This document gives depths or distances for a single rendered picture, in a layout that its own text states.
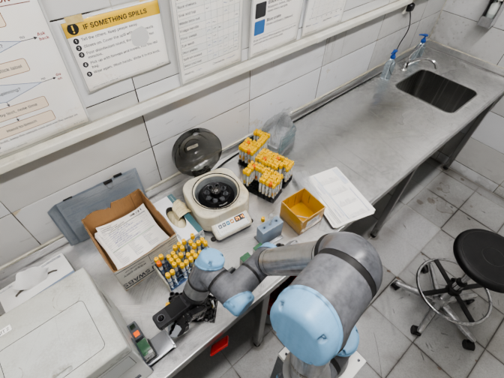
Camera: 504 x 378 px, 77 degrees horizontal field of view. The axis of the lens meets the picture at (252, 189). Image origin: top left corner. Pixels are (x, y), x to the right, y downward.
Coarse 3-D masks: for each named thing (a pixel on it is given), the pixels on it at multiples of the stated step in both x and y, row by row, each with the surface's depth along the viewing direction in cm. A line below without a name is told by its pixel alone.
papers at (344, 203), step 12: (336, 168) 156; (324, 180) 151; (336, 180) 151; (348, 180) 151; (324, 192) 146; (336, 192) 146; (348, 192) 146; (324, 204) 141; (336, 204) 142; (348, 204) 142; (360, 204) 142; (336, 216) 137; (348, 216) 137; (360, 216) 138; (336, 228) 135
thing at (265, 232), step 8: (264, 224) 123; (272, 224) 123; (280, 224) 125; (256, 232) 126; (264, 232) 121; (272, 232) 125; (280, 232) 130; (256, 240) 129; (264, 240) 125; (272, 240) 129
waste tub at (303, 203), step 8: (296, 192) 134; (304, 192) 137; (288, 200) 134; (296, 200) 139; (304, 200) 140; (312, 200) 135; (280, 208) 135; (288, 208) 129; (296, 208) 140; (304, 208) 140; (312, 208) 138; (320, 208) 133; (280, 216) 138; (288, 216) 132; (296, 216) 126; (304, 216) 138; (312, 216) 126; (320, 216) 133; (296, 224) 129; (304, 224) 128; (312, 224) 133; (296, 232) 133
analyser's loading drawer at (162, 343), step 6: (162, 330) 103; (156, 336) 101; (162, 336) 101; (168, 336) 100; (150, 342) 97; (156, 342) 100; (162, 342) 100; (168, 342) 100; (156, 348) 99; (162, 348) 99; (168, 348) 99; (156, 354) 95; (162, 354) 98; (150, 360) 96; (156, 360) 97
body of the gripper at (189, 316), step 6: (186, 300) 91; (192, 300) 91; (204, 300) 94; (198, 306) 97; (204, 306) 99; (186, 312) 94; (192, 312) 95; (198, 312) 96; (204, 312) 99; (180, 318) 95; (186, 318) 93; (192, 318) 98; (198, 318) 99; (180, 324) 95
